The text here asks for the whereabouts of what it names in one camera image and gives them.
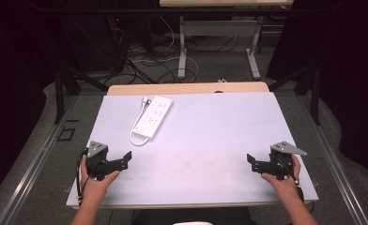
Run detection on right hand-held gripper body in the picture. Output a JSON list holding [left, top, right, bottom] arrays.
[[268, 141, 308, 181]]

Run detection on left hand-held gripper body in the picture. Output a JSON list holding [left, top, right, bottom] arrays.
[[85, 141, 111, 181]]

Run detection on person's right hand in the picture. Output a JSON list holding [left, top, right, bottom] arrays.
[[261, 155, 302, 203]]

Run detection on person's left hand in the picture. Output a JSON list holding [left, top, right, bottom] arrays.
[[80, 155, 121, 201]]

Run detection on black floor socket cover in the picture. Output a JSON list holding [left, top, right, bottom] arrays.
[[56, 127, 77, 143]]

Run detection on white power strip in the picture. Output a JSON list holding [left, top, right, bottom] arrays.
[[132, 95, 175, 140]]

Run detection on white table mat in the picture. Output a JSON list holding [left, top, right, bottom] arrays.
[[66, 91, 319, 209]]

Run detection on black metal stand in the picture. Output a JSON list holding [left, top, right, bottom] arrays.
[[54, 60, 110, 125], [267, 64, 323, 127]]

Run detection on person's dark clothing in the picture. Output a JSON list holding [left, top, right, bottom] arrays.
[[130, 207, 253, 225]]

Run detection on black curtain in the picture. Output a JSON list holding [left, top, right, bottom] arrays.
[[0, 0, 64, 207], [266, 0, 368, 186]]

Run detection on dark computer tower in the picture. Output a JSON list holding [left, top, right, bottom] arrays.
[[58, 13, 129, 73]]

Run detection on white desk with metal legs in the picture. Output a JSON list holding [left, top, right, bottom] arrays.
[[159, 0, 295, 81]]

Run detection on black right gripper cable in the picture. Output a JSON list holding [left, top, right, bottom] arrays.
[[275, 155, 300, 186]]

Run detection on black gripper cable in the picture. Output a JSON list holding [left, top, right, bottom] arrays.
[[275, 155, 300, 186], [75, 149, 90, 201]]

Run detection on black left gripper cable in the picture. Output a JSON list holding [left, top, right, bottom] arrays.
[[75, 149, 90, 201]]

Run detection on white power strip cable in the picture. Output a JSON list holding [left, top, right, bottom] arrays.
[[129, 96, 151, 147]]

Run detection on metal floor rail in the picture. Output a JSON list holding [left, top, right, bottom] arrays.
[[0, 94, 79, 225], [299, 93, 368, 225]]

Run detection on tangle of floor cables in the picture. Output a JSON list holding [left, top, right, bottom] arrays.
[[103, 15, 240, 86]]

